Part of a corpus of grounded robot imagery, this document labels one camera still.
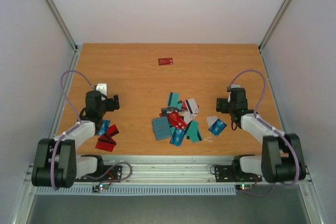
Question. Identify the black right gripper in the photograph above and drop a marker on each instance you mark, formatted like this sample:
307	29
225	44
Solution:
221	105

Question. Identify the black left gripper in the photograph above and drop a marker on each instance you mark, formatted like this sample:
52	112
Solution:
112	107

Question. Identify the teal leather card holder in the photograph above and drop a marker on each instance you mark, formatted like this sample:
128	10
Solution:
161	128

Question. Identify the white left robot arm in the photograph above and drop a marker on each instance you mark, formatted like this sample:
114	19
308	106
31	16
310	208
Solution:
56	164

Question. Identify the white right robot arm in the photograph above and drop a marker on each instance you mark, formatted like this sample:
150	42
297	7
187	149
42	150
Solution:
281	159

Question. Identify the blue card left group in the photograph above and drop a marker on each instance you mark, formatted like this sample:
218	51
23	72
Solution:
104	128

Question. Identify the blue card right side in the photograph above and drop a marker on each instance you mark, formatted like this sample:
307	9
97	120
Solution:
217	127

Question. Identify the red card left upper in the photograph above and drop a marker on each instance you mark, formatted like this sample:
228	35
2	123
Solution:
109	134

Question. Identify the red card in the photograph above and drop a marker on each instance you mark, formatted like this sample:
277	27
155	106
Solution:
105	143
109	134

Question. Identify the white card black stripe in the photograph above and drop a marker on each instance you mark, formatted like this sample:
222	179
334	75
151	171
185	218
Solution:
190	105

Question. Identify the red card left lower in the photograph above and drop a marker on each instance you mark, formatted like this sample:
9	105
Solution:
105	143

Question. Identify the teal card black stripe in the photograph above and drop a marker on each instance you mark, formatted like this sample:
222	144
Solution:
193	132

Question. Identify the blue card centre bottom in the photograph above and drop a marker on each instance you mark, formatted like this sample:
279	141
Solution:
177	137

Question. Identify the red card far table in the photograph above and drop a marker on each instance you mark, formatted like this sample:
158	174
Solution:
165	61

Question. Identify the right controller board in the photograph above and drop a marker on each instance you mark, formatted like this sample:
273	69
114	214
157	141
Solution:
244	187

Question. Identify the controller board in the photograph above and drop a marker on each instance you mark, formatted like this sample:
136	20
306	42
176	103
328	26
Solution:
99	188
244	187

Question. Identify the left controller board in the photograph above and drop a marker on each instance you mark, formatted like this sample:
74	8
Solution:
99	188

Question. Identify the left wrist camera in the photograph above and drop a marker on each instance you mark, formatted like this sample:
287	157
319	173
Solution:
102	88

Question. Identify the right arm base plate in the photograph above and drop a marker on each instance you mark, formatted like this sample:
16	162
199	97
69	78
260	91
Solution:
225	174

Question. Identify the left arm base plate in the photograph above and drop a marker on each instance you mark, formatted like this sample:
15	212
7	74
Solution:
114	174

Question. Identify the grey slotted cable duct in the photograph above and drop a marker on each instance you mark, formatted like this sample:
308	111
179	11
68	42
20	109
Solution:
142	190

